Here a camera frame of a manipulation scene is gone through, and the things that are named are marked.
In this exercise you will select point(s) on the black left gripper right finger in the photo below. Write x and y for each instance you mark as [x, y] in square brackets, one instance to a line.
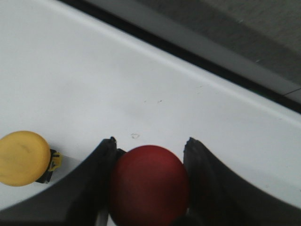
[220, 197]

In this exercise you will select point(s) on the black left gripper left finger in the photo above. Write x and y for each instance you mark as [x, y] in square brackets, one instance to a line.
[79, 199]

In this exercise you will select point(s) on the red mushroom push button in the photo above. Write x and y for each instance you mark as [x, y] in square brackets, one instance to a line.
[149, 186]

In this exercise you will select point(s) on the yellow mushroom push button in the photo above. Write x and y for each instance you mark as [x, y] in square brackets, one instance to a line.
[26, 157]

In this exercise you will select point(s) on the left grey countertop slab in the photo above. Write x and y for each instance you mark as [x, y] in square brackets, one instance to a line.
[259, 39]

